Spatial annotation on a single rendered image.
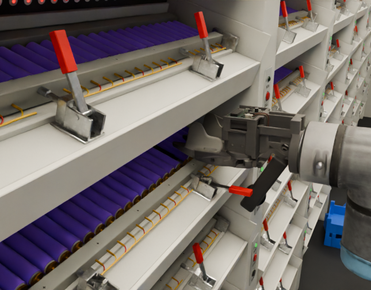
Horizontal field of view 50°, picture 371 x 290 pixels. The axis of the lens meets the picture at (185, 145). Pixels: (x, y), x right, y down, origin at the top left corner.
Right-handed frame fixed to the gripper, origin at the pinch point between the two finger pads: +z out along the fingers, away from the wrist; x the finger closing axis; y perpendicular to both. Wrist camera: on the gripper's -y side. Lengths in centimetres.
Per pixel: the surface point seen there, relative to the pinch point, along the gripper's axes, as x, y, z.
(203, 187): 6.1, -4.1, -6.3
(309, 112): -83, -16, -5
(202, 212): 9.6, -6.3, -7.9
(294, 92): -63, -5, -4
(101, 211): 22.7, -1.2, 0.2
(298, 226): -83, -63, -5
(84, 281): 32.6, -2.8, -5.3
